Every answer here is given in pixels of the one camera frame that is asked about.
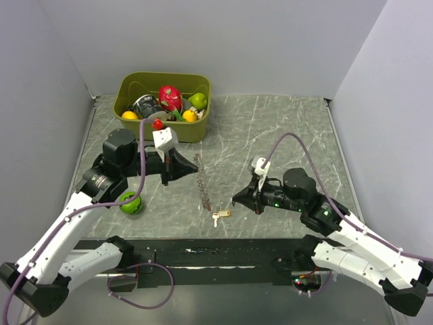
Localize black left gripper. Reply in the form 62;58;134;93
121;146;198;186

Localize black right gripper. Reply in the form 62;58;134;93
232;174;304;214

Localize silver key yellow tag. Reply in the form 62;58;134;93
212;210;231;227

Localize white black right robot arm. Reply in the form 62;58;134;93
232;168;432;317

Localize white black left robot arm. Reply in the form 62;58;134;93
1;127;198;317

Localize right orange toy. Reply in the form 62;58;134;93
182;110;198;123

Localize orange toy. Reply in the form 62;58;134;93
121;110;139;120
182;110;198;123

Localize green watermelon toy ball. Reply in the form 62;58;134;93
119;192;144;215

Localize red dragon fruit toy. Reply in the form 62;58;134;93
158;85;183;112

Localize green apple toy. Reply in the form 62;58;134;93
188;93;208;110

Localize black paper cup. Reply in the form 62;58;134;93
132;94;169;121

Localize left orange toy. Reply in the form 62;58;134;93
121;110;139;120

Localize olive green plastic bin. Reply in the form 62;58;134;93
114;72;211;143

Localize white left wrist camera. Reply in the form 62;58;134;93
152;127;179;161

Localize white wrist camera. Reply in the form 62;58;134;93
152;127;179;161
249;156;271;192

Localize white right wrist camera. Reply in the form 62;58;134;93
249;156;271;192

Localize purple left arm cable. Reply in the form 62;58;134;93
0;118;175;325

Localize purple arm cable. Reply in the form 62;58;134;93
0;118;175;325
269;132;433;297

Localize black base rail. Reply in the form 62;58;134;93
70;238;339;288

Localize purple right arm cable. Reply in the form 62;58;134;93
269;132;433;297

